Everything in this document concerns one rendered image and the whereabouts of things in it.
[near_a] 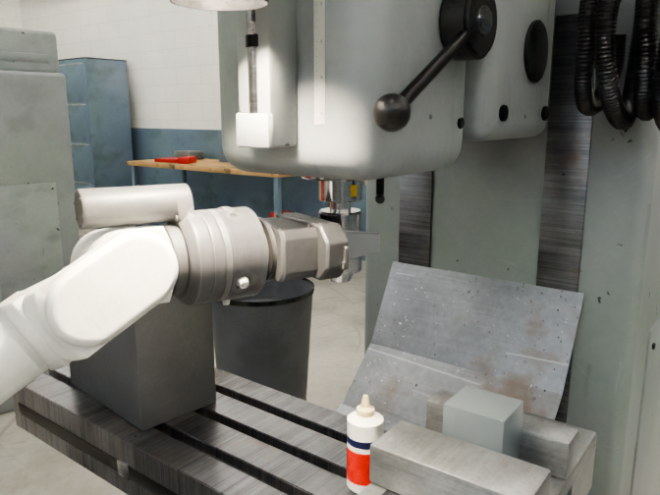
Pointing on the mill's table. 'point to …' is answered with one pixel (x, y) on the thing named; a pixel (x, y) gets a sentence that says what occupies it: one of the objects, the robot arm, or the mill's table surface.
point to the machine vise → (534, 449)
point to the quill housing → (355, 92)
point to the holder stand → (154, 365)
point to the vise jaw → (449, 466)
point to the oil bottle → (356, 444)
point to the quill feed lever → (471, 40)
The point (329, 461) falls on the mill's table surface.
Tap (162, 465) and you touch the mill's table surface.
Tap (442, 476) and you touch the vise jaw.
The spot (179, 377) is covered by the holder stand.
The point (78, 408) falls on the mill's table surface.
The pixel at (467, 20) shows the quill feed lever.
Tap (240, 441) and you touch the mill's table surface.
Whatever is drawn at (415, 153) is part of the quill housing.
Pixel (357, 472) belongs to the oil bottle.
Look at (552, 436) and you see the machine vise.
